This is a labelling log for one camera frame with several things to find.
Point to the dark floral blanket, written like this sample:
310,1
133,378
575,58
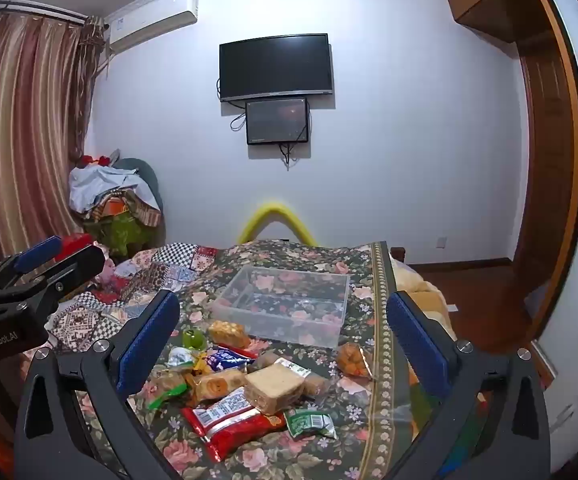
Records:
369,410

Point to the large black wall television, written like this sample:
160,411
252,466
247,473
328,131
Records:
275,67

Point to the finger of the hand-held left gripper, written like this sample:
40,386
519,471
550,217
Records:
39,252
79,267

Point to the small black wall monitor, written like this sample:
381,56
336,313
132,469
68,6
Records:
277,121

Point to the white curtain rail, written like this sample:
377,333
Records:
39,11

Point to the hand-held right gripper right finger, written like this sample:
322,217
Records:
418,345

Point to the small white-green packet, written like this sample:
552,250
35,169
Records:
179,357

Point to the round cookie packet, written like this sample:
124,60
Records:
216,387

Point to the clear plastic box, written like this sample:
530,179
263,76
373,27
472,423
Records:
289,312

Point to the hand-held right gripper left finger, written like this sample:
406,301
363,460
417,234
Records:
150,340

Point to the striped brown curtain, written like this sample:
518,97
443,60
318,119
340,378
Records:
19,135

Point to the yellow candy wrapper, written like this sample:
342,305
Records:
199,365

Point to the grey-green chair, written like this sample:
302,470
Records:
146,172

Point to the red plastic object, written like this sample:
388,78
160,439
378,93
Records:
76,245

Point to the green printed cloth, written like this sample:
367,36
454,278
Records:
119,232

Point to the snacks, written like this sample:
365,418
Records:
274,385

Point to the orange patterned cloth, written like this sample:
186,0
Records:
134,209

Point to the yellow foam tube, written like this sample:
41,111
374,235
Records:
275,210

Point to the brown bun packet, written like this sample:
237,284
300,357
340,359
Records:
265,361

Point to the cream quilt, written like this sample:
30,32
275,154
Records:
421,275

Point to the green-edged bread packet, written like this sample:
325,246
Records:
166,392

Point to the golden cake packet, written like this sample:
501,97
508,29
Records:
229,334

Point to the wall socket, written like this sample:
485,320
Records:
442,242

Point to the white air conditioner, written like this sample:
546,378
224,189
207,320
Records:
154,22

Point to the green jelly cup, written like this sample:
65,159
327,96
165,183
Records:
194,338

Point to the orange ball snack packet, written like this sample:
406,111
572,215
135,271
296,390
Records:
354,360

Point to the pink soft toy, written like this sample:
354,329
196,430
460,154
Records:
106,270

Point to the small green labelled packet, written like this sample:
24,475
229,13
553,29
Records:
311,422

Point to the patchwork quilt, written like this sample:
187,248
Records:
169,270

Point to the white cloth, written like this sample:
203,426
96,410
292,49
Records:
104,182

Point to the wooden wardrobe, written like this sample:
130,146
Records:
544,160

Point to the blue biscuit packet red edges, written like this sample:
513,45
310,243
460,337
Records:
226,359

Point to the red snack packet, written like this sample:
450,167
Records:
229,425

